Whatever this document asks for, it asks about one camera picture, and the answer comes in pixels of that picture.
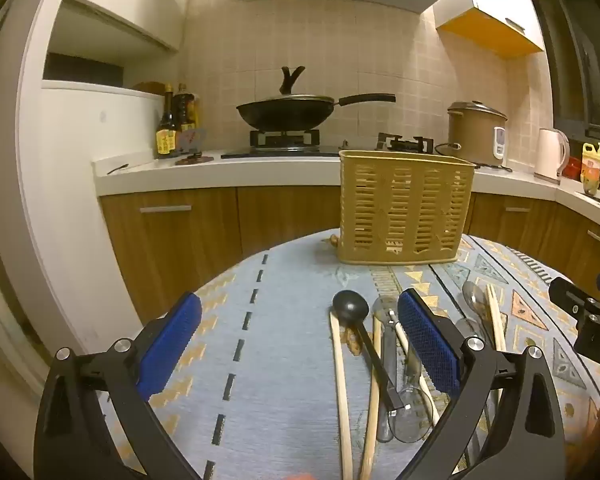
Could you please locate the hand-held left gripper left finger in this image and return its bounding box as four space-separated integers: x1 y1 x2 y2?
33 291 203 480

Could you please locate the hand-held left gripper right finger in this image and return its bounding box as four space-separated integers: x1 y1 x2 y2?
396 287 567 480

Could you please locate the clear plastic spoon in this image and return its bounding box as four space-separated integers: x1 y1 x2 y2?
461 281 492 348
374 297 399 444
395 345 435 444

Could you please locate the black plastic spoon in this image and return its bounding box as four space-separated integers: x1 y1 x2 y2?
332 290 406 411

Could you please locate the yellow plastic utensil basket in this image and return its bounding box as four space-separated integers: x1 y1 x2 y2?
338 149 476 265

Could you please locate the wooden cabinet door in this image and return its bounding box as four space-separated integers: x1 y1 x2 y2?
466 191 557 252
549 204 600 307
236 184 344 259
99 187 244 327

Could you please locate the blue patterned tablecloth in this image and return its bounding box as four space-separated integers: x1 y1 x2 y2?
100 227 600 480

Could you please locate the yellow detergent bottle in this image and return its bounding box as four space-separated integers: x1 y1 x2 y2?
579 142 600 184

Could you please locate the white electric kettle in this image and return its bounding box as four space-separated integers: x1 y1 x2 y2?
533 128 571 184

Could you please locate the brown rice cooker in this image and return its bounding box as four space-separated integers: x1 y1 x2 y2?
447 101 509 167

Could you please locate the dark soy sauce bottle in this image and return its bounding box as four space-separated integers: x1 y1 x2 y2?
155 84 178 160

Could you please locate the dark window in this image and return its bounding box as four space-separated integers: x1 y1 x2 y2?
529 0 600 149

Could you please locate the black gas stove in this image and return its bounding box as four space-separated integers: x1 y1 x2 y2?
221 130 437 160

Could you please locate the large dark sauce bottle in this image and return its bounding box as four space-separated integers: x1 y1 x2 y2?
172 83 201 134

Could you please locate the black wok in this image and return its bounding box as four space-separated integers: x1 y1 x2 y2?
236 93 397 132

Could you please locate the wok lid with black knob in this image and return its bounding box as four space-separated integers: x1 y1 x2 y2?
256 65 334 104

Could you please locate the wall cabinet with yellow underside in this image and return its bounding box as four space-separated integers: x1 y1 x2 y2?
434 0 546 59

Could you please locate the white wall cabinet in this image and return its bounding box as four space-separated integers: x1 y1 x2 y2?
44 0 197 52

